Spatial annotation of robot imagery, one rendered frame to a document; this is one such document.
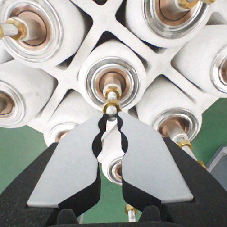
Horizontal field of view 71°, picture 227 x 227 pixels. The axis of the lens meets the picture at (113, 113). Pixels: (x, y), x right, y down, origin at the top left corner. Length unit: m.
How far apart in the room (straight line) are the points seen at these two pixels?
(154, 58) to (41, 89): 0.19
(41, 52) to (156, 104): 0.17
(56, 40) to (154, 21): 0.12
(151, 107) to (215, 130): 0.43
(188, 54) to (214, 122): 0.39
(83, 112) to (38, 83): 0.09
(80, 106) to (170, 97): 0.15
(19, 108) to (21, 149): 0.44
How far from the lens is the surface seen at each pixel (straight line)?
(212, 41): 0.25
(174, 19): 0.22
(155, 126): 0.26
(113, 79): 0.21
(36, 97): 0.27
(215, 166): 0.75
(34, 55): 0.23
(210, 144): 0.70
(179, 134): 0.24
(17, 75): 0.27
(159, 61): 0.30
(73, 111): 0.26
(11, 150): 0.72
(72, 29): 0.22
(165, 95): 0.27
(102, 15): 0.28
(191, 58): 0.28
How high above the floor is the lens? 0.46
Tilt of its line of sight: 62 degrees down
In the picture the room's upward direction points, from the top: 180 degrees clockwise
